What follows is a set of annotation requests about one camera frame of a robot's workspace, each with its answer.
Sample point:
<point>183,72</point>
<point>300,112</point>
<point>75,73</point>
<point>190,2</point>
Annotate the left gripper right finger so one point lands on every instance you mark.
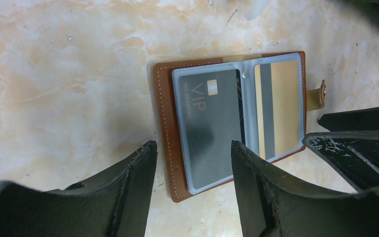
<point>273,203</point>

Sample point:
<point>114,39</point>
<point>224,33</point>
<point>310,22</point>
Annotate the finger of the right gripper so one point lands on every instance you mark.
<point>357,120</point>
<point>354,155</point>

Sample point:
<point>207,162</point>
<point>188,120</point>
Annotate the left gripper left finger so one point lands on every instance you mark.
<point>112,203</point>

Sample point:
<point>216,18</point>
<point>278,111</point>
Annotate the brown leather card holder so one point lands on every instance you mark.
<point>162,79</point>

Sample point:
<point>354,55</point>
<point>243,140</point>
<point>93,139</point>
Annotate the gold VIP credit card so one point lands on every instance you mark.
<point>280,122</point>

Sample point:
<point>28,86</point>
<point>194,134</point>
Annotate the black VIP credit card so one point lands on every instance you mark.
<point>212,119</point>

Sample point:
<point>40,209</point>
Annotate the white translucent plastic card box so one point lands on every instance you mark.
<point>256,8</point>

